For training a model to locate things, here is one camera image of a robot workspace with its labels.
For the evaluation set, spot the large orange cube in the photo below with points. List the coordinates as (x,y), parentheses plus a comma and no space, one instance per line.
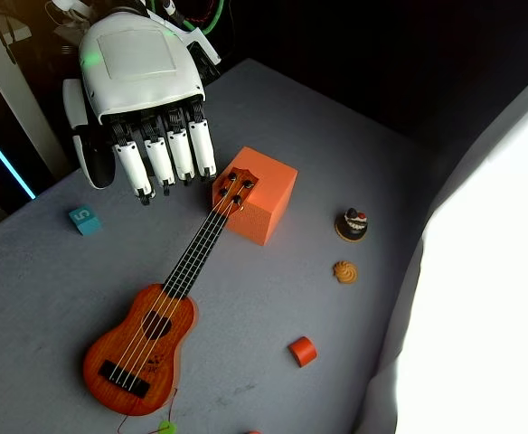
(268,181)

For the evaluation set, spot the teal number five block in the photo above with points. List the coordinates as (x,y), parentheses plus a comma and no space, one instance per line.
(84,220)

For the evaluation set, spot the toy swirl cookie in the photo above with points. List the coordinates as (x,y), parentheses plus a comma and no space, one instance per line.
(345,272)

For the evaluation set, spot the grey table cloth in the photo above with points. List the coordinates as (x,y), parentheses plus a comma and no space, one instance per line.
(291,307)

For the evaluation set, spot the cyan light strip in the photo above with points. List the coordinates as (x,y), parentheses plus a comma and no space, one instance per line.
(2,156)

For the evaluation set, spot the toy chocolate cake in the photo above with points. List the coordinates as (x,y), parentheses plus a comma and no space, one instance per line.
(352,224)

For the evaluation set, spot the orange wooden ukulele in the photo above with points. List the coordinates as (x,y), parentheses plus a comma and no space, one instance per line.
(155,325)

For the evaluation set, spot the red-orange cylinder block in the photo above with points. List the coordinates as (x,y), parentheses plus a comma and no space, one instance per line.
(303,351)

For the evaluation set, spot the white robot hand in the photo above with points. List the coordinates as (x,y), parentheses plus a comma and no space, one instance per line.
(137,81)

